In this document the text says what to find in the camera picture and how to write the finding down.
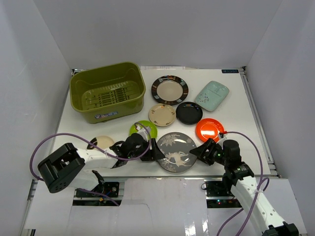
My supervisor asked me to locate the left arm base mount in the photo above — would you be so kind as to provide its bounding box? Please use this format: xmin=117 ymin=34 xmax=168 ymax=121
xmin=73 ymin=182 xmax=122 ymax=207

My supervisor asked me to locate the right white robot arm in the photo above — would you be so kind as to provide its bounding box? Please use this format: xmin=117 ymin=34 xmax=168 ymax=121
xmin=189 ymin=139 xmax=299 ymax=236

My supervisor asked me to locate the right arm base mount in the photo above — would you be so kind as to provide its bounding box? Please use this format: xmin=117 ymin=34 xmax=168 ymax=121
xmin=201 ymin=181 xmax=241 ymax=208

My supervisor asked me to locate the lime green plate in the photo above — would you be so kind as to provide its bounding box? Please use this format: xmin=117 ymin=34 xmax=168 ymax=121
xmin=129 ymin=120 xmax=158 ymax=138

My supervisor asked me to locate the olive green plastic bin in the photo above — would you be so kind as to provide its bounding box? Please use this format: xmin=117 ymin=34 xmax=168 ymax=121
xmin=69 ymin=62 xmax=146 ymax=124

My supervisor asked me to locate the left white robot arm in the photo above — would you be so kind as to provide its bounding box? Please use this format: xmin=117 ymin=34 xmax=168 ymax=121
xmin=37 ymin=133 xmax=165 ymax=196

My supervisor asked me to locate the small beige patterned plate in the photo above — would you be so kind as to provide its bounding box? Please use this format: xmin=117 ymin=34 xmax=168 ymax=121
xmin=149 ymin=103 xmax=176 ymax=127

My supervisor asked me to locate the orange glossy plate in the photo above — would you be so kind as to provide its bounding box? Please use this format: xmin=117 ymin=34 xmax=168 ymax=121
xmin=195 ymin=118 xmax=224 ymax=142

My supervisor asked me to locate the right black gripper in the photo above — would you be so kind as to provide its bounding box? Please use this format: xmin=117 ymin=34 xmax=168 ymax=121
xmin=189 ymin=138 xmax=229 ymax=166

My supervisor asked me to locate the grey deer pattern plate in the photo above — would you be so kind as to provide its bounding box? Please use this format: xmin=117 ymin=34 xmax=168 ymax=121
xmin=157 ymin=132 xmax=197 ymax=173

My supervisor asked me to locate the cream plate with black mark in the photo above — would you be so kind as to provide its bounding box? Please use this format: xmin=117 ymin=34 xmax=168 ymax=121
xmin=90 ymin=136 xmax=114 ymax=149

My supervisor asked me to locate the black glossy plate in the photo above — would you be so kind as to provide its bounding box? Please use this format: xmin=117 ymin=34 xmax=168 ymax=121
xmin=176 ymin=102 xmax=203 ymax=125

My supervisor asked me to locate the light blue rectangular dish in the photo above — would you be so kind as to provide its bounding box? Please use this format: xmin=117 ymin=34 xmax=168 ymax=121
xmin=194 ymin=81 xmax=229 ymax=112

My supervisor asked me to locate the dark-rimmed beige centre plate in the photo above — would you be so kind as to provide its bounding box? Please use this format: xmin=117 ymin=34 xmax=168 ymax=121
xmin=151 ymin=75 xmax=189 ymax=106

